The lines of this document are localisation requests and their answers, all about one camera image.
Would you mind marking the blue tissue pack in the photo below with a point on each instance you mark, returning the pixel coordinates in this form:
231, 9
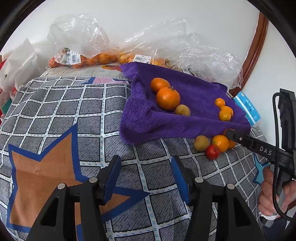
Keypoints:
251, 112

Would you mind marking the checkered grey bedspread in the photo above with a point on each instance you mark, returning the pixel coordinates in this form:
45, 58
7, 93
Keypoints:
66, 129

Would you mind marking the medium orange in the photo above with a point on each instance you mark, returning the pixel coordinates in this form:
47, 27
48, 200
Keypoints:
224, 115

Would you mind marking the small red fruit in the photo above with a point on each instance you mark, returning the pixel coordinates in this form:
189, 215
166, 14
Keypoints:
212, 152

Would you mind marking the orange with stem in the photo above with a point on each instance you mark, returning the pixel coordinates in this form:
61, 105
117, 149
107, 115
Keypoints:
230, 110

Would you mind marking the small yellow-green fruit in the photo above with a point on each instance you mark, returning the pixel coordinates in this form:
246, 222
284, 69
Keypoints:
182, 110

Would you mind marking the clear plastic bag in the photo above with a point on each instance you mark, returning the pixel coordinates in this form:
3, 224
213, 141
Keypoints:
159, 44
211, 64

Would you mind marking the small brown-yellow fruit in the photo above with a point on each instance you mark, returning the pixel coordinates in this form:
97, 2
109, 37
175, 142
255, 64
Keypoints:
201, 143

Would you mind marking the clear plastic bag centre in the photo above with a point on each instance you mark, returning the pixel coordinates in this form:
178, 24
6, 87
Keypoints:
159, 44

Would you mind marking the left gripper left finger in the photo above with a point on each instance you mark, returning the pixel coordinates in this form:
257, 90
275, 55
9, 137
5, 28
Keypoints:
75, 210

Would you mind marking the plastic bag of tangerines left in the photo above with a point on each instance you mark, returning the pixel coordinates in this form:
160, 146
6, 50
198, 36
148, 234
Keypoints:
78, 41

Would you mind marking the brown wooden frame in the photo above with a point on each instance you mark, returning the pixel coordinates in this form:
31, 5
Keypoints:
253, 52

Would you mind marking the large orange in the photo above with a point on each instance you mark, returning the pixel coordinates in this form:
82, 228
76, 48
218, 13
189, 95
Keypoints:
232, 144
168, 98

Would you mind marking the clear plastic bag right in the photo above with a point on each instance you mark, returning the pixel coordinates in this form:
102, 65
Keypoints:
211, 64

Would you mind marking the white plastic bag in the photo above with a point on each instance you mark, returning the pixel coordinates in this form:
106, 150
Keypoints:
20, 67

